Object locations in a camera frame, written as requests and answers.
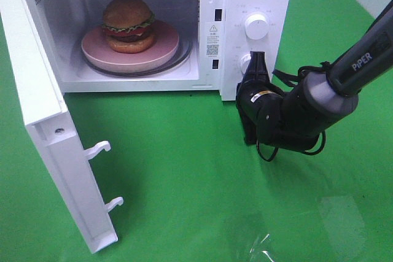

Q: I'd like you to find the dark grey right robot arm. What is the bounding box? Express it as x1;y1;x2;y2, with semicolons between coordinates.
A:
236;3;392;155

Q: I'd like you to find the white microwave door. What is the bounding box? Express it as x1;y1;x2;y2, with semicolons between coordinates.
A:
1;0;123;253

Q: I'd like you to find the pink round plate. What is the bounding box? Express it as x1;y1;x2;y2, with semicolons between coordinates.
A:
81;21;180;75

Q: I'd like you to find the white microwave oven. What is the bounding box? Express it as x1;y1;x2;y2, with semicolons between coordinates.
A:
35;0;289;101

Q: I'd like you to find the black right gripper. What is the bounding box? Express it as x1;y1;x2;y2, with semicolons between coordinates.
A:
236;51;282;145

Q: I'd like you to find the burger with bun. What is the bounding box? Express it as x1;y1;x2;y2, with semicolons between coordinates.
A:
102;0;155;53

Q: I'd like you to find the white microwave knob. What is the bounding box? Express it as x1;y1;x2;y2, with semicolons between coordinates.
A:
239;53;251;75
244;12;270;40

